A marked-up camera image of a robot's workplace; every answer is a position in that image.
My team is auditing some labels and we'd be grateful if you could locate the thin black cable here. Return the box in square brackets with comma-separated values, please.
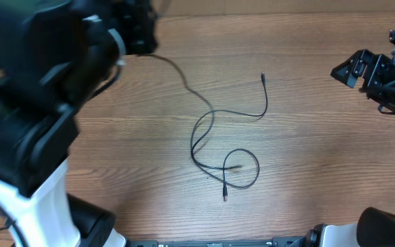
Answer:
[137, 53, 243, 172]

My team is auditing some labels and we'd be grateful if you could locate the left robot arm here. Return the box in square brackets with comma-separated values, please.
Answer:
[0, 1, 157, 246]

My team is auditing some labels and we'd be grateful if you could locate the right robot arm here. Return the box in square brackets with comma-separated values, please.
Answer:
[282, 30, 395, 246]

